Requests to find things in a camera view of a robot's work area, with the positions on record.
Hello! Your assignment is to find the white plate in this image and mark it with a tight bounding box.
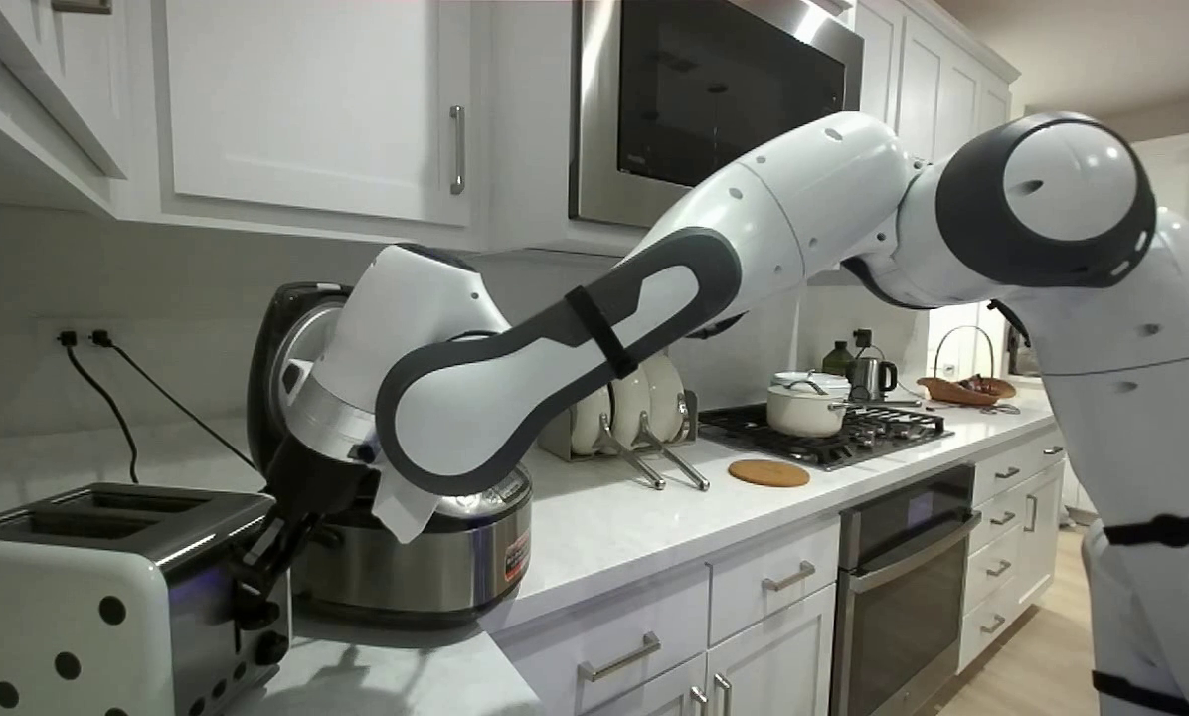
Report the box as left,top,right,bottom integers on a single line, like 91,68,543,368
564,381,622,462
606,363,655,453
642,349,693,448

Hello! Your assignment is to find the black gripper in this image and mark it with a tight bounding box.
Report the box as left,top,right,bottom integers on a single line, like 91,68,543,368
226,436,384,608

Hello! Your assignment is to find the brown wicker basket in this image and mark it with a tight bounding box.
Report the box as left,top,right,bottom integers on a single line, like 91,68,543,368
915,322,1021,413

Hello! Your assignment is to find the steel coffee kettle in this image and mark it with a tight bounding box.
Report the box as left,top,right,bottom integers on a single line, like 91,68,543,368
842,327,903,408

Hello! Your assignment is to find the thin black power cable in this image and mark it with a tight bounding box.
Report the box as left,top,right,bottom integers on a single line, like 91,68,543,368
89,327,268,478
58,327,146,487

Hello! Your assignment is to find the black toaster dial knob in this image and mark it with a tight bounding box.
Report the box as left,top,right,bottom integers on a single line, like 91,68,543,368
247,629,296,666

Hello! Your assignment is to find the white side wall cabinet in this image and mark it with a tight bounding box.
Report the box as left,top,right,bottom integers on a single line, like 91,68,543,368
0,0,133,214

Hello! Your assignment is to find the steel built-in oven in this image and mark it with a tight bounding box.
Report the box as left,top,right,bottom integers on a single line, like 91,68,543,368
828,457,983,716

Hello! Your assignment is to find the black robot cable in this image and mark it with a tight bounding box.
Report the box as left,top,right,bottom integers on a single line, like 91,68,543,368
986,295,1037,349

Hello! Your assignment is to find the white lower cabinet door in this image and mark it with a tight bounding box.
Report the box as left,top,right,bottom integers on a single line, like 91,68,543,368
705,585,841,716

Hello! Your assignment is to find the steel rice cooker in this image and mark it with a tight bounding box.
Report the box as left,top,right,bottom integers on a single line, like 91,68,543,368
243,273,537,631

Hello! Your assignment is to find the wide white cabinet drawer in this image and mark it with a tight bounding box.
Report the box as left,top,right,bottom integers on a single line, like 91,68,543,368
502,564,712,716

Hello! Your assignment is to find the round cork trivet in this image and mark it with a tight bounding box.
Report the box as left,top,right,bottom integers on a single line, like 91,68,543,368
724,453,817,493

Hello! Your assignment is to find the small white cabinet drawer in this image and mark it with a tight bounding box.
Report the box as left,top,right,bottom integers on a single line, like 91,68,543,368
970,441,1050,503
964,535,1037,608
968,487,1044,554
960,587,1029,666

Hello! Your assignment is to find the narrow white cabinet drawer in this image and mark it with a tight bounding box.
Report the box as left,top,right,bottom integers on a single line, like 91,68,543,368
705,511,849,646

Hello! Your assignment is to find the green bottle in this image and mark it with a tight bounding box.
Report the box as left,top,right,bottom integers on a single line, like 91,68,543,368
820,338,860,381

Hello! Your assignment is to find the black gas stove top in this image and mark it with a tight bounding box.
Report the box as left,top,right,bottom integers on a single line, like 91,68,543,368
695,396,956,471

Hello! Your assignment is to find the metal dish rack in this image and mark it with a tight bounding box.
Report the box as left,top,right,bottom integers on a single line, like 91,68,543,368
537,381,716,497

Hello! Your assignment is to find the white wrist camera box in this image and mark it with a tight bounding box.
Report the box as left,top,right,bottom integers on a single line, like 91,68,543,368
367,462,449,548

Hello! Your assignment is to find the white pot with lid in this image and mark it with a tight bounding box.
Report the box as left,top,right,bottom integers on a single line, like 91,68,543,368
765,368,856,441

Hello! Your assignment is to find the white cabinet door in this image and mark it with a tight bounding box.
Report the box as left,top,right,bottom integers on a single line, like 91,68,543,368
153,0,483,231
705,585,841,716

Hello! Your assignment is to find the white wall outlet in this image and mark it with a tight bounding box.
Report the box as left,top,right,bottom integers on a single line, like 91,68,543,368
43,312,133,363

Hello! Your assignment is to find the white upper cabinet door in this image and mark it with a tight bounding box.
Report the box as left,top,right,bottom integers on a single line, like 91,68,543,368
153,0,483,231

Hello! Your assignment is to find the white polka dot steel toaster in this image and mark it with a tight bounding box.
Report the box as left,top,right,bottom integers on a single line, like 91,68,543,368
0,478,299,716

